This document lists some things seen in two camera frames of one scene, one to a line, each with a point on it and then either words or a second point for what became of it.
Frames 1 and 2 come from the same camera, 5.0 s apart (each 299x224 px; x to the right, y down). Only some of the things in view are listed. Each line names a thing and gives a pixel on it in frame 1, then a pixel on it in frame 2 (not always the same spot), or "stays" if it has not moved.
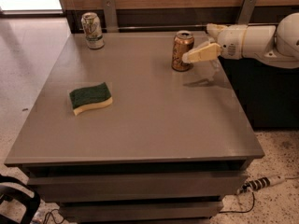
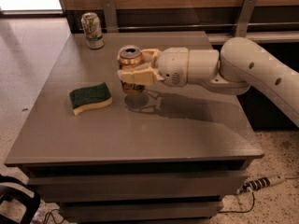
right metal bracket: (247, 8) stays
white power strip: (261, 183) stays
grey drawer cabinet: (172, 148) stays
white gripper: (228, 43) -> (172, 65)
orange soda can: (182, 42) -> (130, 55)
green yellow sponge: (89, 97) stays
